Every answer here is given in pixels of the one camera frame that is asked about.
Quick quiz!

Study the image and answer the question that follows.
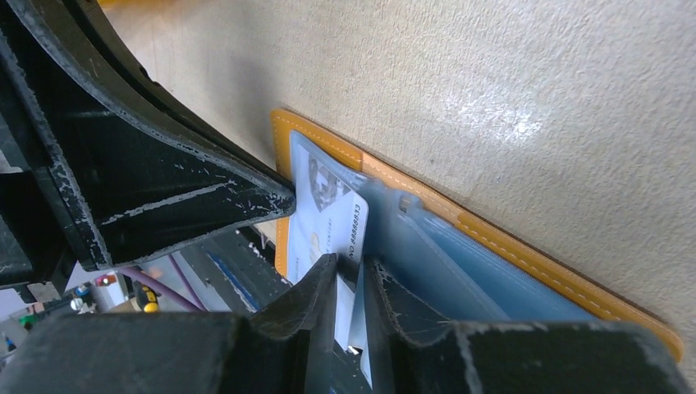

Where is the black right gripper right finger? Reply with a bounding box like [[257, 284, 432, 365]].
[[364, 259, 690, 393]]

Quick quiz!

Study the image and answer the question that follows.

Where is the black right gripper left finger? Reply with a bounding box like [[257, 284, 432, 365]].
[[1, 254, 337, 393]]

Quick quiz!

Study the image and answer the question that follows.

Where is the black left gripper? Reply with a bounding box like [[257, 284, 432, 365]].
[[1, 1, 295, 291]]

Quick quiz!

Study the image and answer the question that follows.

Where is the tan leather card holder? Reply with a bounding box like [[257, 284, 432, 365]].
[[270, 108, 685, 361]]

